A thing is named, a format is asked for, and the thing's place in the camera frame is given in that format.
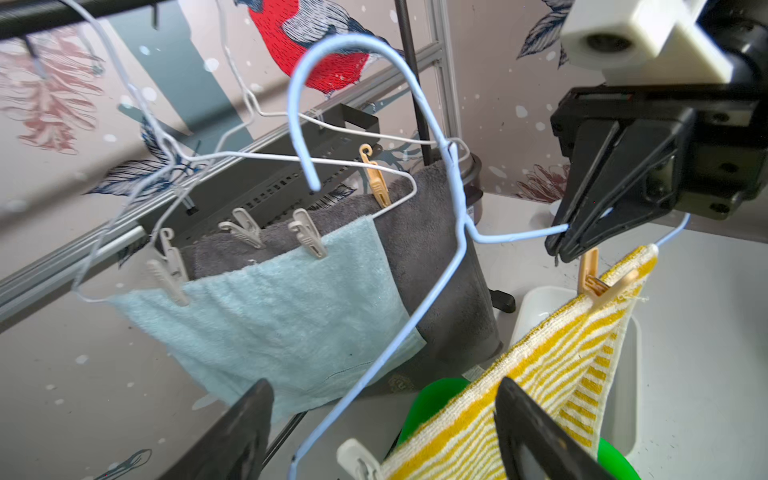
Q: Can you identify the white wire hanger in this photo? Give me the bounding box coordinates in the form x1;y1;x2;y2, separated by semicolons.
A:
60;1;423;303
212;0;473;164

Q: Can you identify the light blue wire hanger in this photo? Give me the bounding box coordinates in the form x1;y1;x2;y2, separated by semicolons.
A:
286;33;691;480

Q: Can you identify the silver rice cooker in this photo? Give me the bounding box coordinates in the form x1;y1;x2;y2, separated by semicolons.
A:
460;153;484;225

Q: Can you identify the white plastic tray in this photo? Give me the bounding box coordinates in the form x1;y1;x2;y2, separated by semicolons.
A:
509;286;640;455

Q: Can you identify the beige clothespin blue towel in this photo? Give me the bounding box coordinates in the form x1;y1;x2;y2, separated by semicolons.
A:
288;208;328;259
146;227;190;307

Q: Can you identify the yellow striped towel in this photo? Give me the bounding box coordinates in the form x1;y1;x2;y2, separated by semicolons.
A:
382;244;658;479

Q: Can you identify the black clothes rack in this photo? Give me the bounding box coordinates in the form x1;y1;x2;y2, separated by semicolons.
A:
0;0;517;314

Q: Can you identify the white wire hanger front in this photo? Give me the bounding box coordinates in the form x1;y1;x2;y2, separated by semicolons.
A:
60;1;423;303

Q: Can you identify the white wire hanger rear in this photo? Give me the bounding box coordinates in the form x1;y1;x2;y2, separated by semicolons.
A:
212;0;473;164

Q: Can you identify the orange clothespin on grey towel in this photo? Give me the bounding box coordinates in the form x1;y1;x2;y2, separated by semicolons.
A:
359;144;392;208

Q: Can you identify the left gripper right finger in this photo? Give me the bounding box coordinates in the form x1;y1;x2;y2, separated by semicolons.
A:
494;377;611;479

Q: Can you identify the green plastic basket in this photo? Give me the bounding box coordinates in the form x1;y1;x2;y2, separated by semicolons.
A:
390;378;640;480

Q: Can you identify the light blue towel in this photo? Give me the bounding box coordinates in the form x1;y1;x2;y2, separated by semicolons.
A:
112;216;409;422

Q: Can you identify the beige clothespin grey towel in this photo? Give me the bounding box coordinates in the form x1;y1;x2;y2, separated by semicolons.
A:
218;207;266;249

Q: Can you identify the dark grey towel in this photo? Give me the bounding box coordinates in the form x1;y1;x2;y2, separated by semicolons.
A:
182;162;503;365

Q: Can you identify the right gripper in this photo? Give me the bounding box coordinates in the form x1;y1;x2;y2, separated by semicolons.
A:
545;84;767;263

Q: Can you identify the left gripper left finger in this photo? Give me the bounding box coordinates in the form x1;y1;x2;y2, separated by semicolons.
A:
161;379;274;479

